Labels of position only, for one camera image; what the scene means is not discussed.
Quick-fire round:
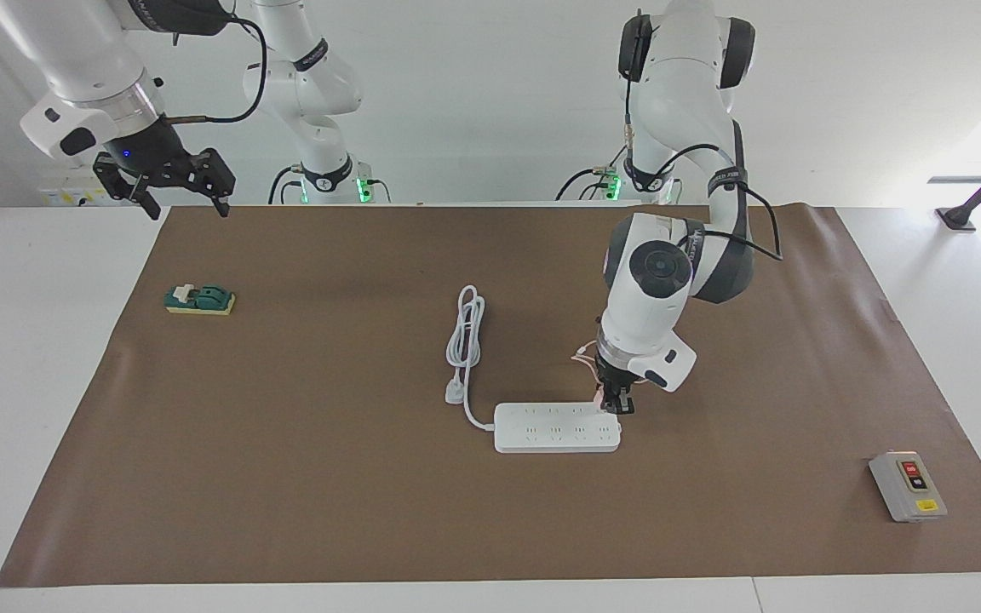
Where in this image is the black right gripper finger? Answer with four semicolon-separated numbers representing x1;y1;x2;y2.
191;148;238;219
94;153;162;221

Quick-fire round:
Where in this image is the white power strip cord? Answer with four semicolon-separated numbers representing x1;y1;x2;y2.
444;285;496;432

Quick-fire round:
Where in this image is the white wall outlet box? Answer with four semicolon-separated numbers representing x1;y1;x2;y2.
37;166;117;207

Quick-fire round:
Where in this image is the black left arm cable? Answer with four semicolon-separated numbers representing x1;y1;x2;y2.
622;12;785;261

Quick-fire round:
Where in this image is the black base cable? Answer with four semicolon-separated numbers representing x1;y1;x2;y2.
554;153;621;203
267;164;301;205

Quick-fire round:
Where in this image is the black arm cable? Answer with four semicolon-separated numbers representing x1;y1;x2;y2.
622;12;785;261
169;17;270;125

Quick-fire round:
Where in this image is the white power strip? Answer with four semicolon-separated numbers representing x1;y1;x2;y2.
493;402;623;454

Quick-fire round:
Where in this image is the green knife switch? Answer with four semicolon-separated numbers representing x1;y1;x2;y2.
164;283;237;317

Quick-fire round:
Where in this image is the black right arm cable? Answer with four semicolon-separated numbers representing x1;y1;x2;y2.
169;17;270;125

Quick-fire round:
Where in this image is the grey push button box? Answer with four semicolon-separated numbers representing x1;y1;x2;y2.
869;450;949;524

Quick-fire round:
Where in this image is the brown table mat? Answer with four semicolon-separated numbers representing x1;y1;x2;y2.
0;204;981;588

